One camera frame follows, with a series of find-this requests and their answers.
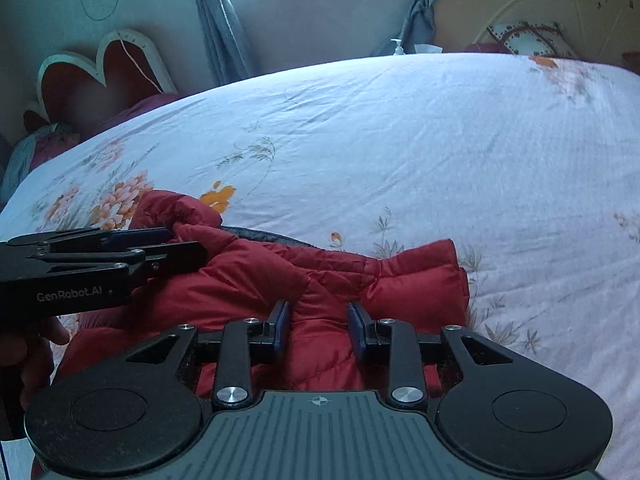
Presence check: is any white patterned pillow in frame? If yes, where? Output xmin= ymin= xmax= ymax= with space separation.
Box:
xmin=487 ymin=21 xmax=577 ymax=58

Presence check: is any left hand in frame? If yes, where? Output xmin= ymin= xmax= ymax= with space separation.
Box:
xmin=1 ymin=318 xmax=70 ymax=413

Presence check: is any magenta blanket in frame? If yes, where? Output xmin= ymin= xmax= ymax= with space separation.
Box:
xmin=1 ymin=122 xmax=81 ymax=205

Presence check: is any purple pillow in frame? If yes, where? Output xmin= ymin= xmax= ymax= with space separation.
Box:
xmin=91 ymin=93 xmax=181 ymax=136

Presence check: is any white floral bed quilt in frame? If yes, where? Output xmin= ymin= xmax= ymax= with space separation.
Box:
xmin=1 ymin=54 xmax=639 ymax=479

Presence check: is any blue curtain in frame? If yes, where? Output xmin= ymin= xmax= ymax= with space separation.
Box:
xmin=373 ymin=0 xmax=437 ymax=56
xmin=194 ymin=0 xmax=257 ymax=86

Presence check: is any white hanging cable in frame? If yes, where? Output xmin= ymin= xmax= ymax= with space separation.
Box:
xmin=117 ymin=34 xmax=166 ymax=97

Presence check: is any white pump bottle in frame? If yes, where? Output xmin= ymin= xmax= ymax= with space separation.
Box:
xmin=392 ymin=38 xmax=405 ymax=55

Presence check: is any red puffer jacket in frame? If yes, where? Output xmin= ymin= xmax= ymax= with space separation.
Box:
xmin=55 ymin=191 xmax=470 ymax=391

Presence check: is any left blue curtain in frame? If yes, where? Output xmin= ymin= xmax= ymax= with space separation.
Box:
xmin=194 ymin=0 xmax=257 ymax=86

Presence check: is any cream round headboard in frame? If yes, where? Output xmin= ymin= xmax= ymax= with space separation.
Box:
xmin=434 ymin=0 xmax=640 ymax=66

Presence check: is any right blue curtain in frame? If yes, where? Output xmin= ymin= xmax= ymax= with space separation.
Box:
xmin=373 ymin=0 xmax=437 ymax=56

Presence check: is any red crown-shaped headboard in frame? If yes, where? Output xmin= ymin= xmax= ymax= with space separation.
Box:
xmin=36 ymin=28 xmax=178 ymax=132

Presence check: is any orange tissue box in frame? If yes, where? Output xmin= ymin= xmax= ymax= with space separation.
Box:
xmin=414 ymin=44 xmax=442 ymax=54

